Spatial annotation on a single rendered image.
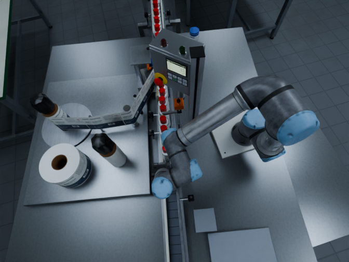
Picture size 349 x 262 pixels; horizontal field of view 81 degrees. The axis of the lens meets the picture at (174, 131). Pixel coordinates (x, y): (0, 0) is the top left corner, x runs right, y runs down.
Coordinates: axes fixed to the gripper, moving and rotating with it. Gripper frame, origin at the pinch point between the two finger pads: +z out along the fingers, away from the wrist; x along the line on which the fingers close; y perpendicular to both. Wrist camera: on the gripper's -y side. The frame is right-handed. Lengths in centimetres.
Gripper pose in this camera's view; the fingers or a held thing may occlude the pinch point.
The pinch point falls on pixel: (169, 164)
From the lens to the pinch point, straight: 108.7
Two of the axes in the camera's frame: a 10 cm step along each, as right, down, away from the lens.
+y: -10.0, 1.0, 0.1
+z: 0.0, -0.9, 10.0
